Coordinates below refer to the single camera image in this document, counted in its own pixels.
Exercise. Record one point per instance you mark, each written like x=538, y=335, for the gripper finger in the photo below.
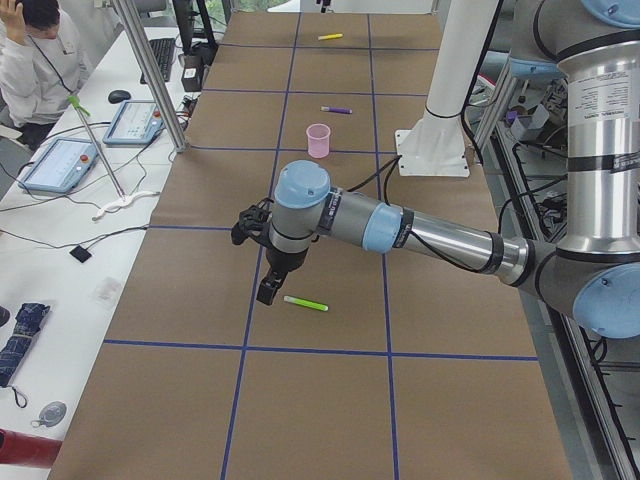
x=269, y=287

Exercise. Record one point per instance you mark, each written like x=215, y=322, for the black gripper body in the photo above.
x=285, y=261

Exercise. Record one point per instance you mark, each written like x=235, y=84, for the green marker pen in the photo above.
x=306, y=303

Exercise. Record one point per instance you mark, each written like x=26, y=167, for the yellow marker pen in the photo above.
x=330, y=37

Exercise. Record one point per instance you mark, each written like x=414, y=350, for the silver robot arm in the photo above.
x=592, y=273

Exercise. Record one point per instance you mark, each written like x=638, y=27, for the pink mesh pen holder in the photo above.
x=318, y=140

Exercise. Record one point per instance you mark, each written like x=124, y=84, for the purple marker pen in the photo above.
x=336, y=110

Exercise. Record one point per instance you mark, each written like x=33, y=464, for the clear plastic wrapper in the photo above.
x=107, y=293

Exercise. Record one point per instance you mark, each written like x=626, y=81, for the metal reacher stick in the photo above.
x=123, y=199

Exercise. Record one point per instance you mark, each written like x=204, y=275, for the small black square device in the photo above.
x=80, y=253

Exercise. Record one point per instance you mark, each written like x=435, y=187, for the far blue teach pendant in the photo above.
x=135, y=123

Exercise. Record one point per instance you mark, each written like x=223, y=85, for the blue teach pendant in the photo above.
x=60, y=167
x=135, y=123

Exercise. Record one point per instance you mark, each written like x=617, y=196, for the black box with label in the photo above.
x=193, y=73

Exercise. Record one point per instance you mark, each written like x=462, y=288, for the black computer mouse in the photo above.
x=118, y=96

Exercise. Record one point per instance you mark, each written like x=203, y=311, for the near blue teach pendant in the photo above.
x=60, y=167

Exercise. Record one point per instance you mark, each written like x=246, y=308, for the black keyboard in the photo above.
x=164, y=52

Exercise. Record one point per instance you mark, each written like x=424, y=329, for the folded blue umbrella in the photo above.
x=28, y=323

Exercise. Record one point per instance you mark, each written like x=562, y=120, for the grey round tag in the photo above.
x=50, y=415

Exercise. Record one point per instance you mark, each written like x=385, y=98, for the red bottle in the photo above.
x=21, y=449

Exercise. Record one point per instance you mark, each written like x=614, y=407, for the person in white hoodie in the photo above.
x=43, y=63

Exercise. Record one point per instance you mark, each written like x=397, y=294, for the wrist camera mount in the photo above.
x=253, y=223

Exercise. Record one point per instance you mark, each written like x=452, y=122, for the white camera pedestal column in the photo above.
x=435, y=145

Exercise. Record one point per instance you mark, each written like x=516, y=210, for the aluminium frame post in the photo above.
x=143, y=53

